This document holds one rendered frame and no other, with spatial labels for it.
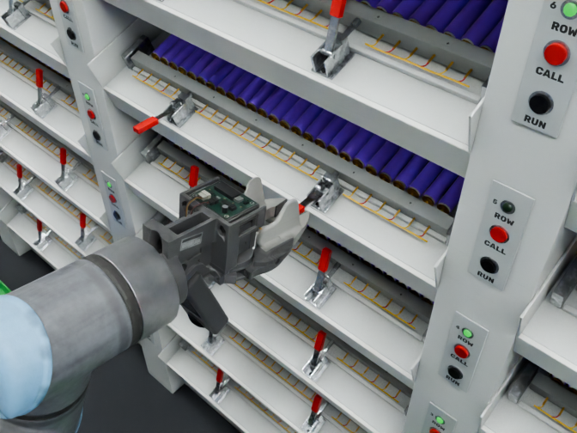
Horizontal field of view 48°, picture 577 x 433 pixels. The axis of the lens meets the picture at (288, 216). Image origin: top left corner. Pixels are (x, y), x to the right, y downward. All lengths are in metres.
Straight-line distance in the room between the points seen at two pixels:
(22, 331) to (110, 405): 1.19
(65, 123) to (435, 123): 0.85
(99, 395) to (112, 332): 1.18
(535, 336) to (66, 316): 0.45
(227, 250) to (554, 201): 0.30
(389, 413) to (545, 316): 0.40
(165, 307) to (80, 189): 0.89
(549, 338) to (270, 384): 0.70
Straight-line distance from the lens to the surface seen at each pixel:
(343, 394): 1.07
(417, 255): 0.75
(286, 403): 1.27
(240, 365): 1.32
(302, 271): 0.96
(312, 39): 0.73
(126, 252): 0.58
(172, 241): 0.59
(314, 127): 0.85
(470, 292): 0.71
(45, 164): 1.55
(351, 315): 0.92
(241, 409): 1.49
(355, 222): 0.78
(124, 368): 1.76
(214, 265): 0.65
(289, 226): 0.70
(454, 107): 0.64
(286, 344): 1.12
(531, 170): 0.58
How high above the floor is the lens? 1.43
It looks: 44 degrees down
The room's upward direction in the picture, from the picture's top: straight up
